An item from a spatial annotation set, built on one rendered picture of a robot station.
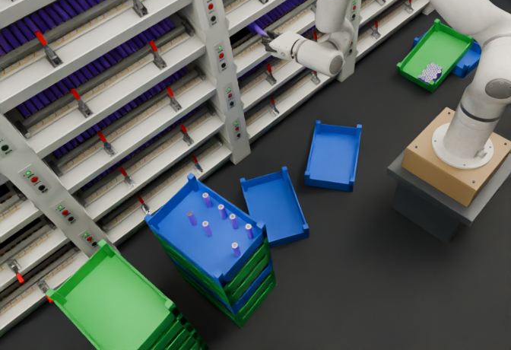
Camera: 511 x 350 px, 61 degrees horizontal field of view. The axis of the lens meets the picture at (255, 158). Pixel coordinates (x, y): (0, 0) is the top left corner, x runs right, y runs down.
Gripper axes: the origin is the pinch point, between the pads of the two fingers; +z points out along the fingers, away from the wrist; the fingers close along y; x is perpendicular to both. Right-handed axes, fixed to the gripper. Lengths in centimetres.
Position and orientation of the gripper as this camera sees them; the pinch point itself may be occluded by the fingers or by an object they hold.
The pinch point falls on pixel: (268, 37)
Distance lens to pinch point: 162.0
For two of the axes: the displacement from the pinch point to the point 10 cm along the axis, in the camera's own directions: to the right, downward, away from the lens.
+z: -6.5, -4.4, 6.2
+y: 7.3, -5.9, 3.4
